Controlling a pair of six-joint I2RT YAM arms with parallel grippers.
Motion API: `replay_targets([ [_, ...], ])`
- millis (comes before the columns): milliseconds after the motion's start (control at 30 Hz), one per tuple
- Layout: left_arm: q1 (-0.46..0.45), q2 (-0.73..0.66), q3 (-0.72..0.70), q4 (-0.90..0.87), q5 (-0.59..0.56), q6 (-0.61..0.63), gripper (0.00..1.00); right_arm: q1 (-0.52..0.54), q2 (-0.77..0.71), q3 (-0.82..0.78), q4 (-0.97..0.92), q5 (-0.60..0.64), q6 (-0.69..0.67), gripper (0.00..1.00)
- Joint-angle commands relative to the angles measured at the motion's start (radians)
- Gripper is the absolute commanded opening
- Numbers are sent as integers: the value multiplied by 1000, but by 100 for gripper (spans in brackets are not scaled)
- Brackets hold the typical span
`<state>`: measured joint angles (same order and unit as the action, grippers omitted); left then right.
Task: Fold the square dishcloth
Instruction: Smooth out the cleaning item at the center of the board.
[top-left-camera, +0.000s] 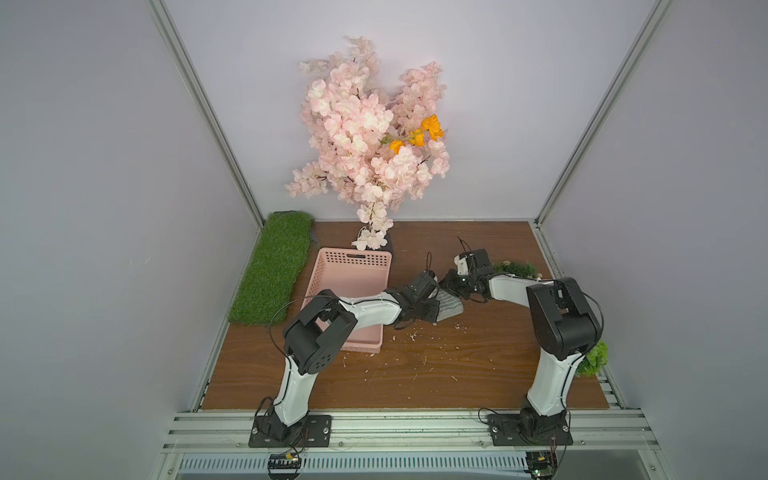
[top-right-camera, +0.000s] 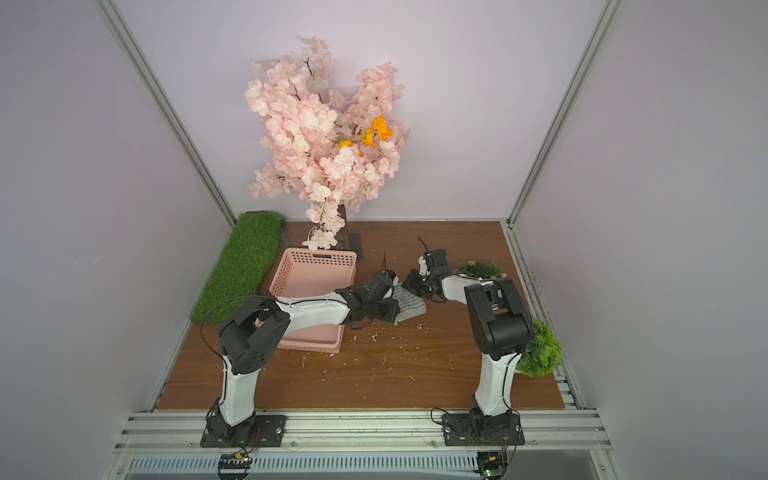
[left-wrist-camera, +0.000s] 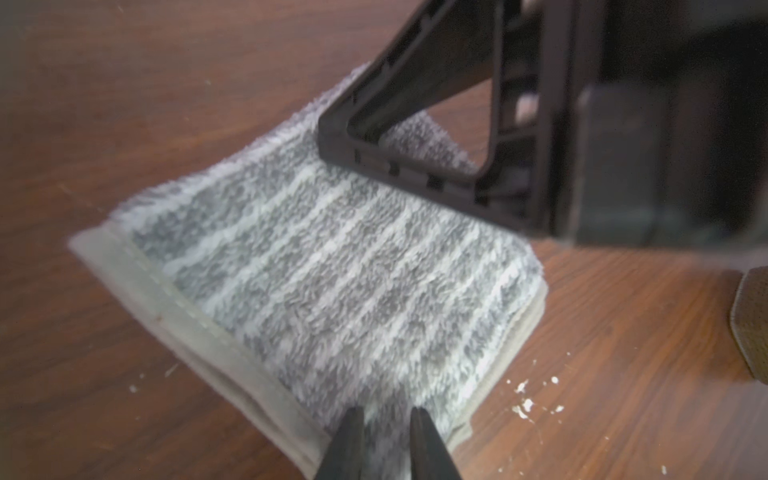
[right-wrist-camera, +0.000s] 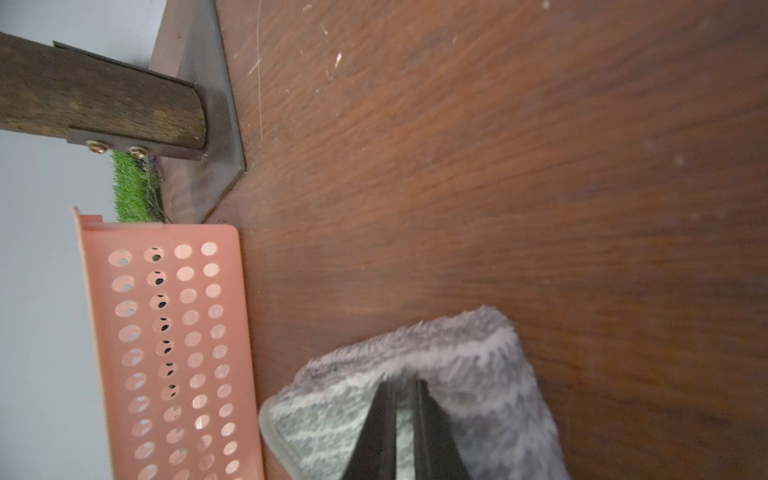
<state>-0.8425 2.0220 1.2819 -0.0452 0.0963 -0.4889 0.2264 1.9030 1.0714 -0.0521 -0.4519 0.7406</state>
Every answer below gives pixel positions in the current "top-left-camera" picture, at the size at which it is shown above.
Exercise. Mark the succulents in white pot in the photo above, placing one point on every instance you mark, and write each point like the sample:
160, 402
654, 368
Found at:
524, 270

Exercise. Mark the left controller circuit board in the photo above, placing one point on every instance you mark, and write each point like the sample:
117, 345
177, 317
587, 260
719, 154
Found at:
284, 466

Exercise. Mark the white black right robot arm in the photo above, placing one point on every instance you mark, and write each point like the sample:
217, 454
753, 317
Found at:
565, 328

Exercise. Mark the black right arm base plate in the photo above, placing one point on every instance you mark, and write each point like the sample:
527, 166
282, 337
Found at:
529, 429

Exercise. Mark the green leafy plant wooden pot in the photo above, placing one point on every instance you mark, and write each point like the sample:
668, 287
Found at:
595, 360

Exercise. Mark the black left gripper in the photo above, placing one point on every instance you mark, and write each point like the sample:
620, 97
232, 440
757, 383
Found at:
429, 301

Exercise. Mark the controller circuit board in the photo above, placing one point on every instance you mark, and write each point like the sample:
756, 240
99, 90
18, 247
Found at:
541, 465
284, 466

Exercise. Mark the right controller circuit board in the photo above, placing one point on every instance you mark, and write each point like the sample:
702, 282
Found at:
541, 465

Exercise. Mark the green artificial grass mat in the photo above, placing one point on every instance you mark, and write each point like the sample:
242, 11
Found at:
277, 260

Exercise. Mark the pink perforated plastic basket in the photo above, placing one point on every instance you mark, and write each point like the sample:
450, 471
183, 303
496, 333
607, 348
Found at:
349, 272

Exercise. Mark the aluminium front frame rail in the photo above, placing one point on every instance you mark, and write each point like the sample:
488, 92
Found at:
607, 444

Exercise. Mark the grey striped square dishcloth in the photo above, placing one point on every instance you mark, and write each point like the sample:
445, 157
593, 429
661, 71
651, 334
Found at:
449, 306

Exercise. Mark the pink blossom artificial tree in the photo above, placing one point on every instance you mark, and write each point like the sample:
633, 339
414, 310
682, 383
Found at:
374, 150

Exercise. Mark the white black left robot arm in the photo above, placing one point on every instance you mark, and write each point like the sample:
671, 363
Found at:
315, 337

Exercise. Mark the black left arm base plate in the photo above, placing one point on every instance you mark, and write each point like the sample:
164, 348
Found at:
269, 432

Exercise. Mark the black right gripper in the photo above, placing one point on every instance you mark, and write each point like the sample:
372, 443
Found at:
455, 283

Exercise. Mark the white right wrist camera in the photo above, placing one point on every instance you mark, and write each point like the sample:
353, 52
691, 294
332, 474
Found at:
462, 264

